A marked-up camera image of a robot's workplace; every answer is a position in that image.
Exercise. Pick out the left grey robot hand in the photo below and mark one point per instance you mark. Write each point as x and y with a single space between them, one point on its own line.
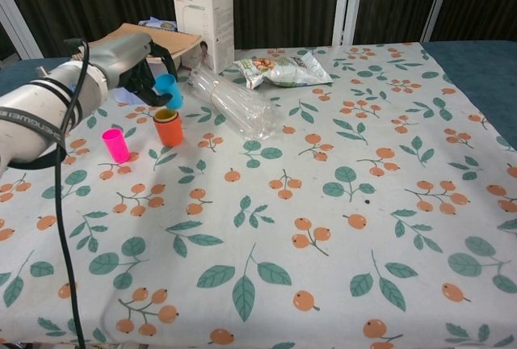
119 58

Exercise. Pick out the light blue plastic cup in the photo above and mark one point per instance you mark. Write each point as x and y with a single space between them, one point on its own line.
171 90

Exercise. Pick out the yellow plastic cup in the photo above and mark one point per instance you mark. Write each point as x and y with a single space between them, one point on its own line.
165 114

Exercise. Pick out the pink plastic cup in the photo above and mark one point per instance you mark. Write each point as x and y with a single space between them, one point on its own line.
116 147

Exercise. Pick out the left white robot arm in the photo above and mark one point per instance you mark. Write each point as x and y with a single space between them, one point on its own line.
32 114

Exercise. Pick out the pale blue tissue pack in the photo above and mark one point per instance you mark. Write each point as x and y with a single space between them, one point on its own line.
159 23

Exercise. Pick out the orange plastic cup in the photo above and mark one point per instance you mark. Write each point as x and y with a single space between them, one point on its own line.
169 133

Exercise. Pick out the tall white carton box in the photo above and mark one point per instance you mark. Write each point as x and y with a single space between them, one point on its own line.
198 9

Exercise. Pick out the clear plastic packaging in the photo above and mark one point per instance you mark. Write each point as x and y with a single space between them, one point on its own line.
234 102

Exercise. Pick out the nut snack bag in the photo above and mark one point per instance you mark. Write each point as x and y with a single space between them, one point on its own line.
282 70

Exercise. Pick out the floral fruit print tablecloth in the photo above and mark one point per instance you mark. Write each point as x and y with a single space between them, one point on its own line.
307 211

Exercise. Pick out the teal table cover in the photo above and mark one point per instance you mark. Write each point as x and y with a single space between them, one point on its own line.
476 70

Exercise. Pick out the dark folding screen white frame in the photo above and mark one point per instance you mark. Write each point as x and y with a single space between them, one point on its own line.
282 1

